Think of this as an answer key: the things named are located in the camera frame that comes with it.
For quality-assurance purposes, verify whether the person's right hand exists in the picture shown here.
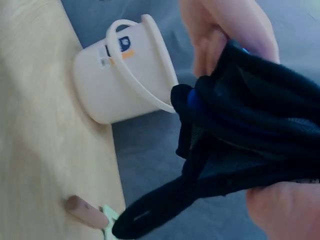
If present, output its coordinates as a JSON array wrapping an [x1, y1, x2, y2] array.
[[245, 178, 320, 240]]

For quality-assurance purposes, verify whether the person's left hand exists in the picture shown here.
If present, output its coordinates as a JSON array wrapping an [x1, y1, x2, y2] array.
[[179, 0, 281, 79]]

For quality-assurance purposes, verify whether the black cloth garment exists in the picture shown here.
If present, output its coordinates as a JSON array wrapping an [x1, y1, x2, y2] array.
[[111, 39, 320, 240]]

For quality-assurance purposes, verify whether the cream plastic bucket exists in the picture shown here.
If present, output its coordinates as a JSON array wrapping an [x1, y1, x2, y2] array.
[[72, 14, 180, 125]]

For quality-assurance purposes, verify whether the light green plastic piece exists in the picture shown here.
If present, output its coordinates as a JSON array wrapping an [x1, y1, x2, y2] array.
[[99, 204, 121, 240]]

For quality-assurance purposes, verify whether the wooden peg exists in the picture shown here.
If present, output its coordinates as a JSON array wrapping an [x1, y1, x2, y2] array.
[[65, 195, 109, 230]]

